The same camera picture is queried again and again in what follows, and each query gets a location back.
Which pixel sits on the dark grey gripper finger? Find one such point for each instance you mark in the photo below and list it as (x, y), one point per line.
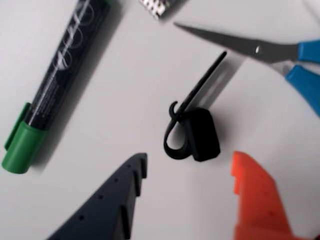
(107, 207)

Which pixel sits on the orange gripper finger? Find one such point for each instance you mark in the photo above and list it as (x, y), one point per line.
(257, 200)

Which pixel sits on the green capped black marker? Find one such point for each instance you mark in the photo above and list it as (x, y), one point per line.
(60, 75)

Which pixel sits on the silver metal wristwatch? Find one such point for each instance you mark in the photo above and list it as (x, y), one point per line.
(156, 7)

